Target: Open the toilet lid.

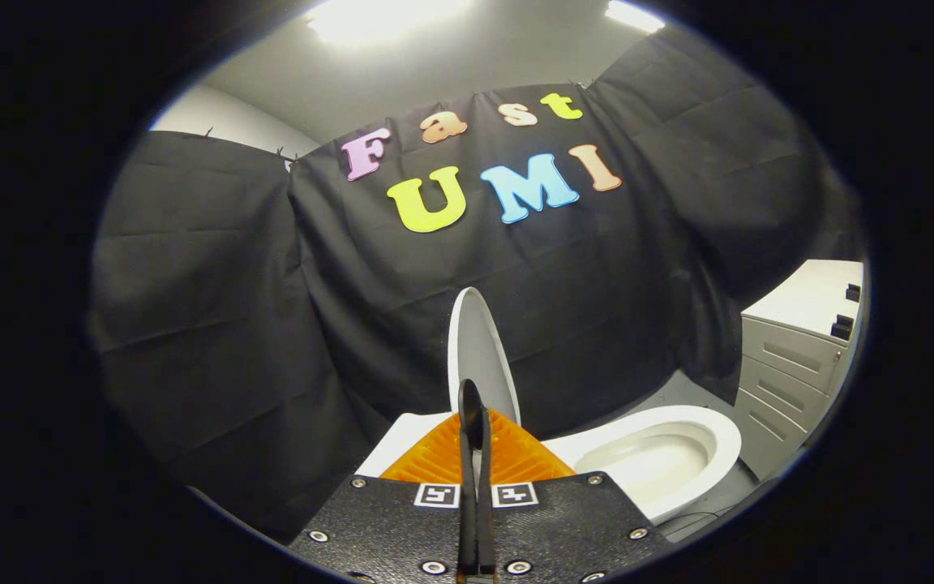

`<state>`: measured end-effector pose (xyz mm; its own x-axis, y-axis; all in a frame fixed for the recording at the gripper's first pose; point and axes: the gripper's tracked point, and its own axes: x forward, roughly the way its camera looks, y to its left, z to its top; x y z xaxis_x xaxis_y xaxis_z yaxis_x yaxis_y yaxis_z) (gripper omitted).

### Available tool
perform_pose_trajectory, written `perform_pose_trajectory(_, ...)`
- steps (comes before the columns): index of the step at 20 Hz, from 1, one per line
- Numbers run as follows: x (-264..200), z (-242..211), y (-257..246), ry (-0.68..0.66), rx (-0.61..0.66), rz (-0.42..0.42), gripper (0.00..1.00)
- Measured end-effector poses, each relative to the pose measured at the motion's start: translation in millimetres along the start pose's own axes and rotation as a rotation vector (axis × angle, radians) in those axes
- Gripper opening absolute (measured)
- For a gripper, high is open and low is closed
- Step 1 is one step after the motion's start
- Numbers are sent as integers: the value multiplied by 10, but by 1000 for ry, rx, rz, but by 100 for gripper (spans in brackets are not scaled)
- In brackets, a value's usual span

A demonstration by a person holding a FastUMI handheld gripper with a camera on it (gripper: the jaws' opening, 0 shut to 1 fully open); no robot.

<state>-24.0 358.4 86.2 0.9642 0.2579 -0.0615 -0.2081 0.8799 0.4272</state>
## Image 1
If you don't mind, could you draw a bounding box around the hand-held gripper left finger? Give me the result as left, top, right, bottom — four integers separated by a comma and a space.
289, 379, 478, 584

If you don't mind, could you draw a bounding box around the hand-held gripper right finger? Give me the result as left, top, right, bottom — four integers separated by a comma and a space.
477, 406, 671, 584

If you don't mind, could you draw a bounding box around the white toilet lid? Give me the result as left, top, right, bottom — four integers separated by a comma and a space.
447, 287, 522, 427

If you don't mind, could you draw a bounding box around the white ceramic toilet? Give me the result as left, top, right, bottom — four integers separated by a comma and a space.
353, 404, 743, 524

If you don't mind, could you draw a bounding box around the black backdrop cloth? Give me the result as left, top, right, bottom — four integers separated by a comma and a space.
90, 20, 865, 540

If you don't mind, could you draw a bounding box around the white drawer cabinet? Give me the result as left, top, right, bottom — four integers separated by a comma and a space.
730, 260, 865, 479

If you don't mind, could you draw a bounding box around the large ceiling light panel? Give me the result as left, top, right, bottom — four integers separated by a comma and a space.
305, 0, 472, 43

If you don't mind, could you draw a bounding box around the small ceiling light panel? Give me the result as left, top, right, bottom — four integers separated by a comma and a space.
605, 0, 666, 33

